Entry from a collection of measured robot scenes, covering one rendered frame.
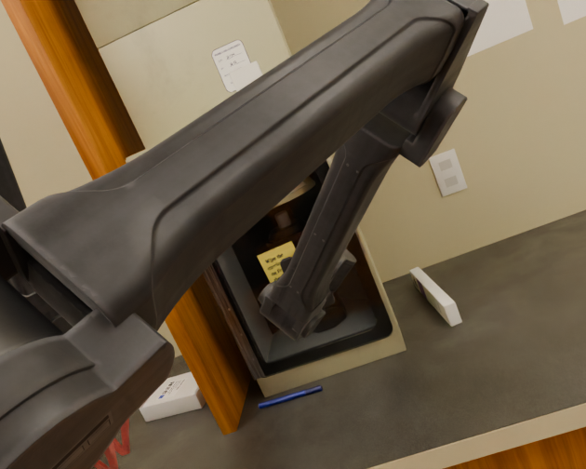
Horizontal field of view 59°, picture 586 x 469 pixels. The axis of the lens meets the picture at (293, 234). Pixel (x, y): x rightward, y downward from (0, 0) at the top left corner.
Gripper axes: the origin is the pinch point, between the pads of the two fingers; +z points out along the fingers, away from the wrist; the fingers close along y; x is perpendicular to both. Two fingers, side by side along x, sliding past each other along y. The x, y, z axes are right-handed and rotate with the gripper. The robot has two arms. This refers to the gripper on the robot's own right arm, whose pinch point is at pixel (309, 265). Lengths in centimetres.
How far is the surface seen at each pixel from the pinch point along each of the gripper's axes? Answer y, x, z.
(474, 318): -25.3, -27.0, 8.8
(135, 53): 47, 16, 5
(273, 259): 2.4, 6.6, 4.1
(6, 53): 69, 62, 49
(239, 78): 35.5, -1.1, -3.0
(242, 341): -12.1, 19.5, 4.5
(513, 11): 30, -64, 48
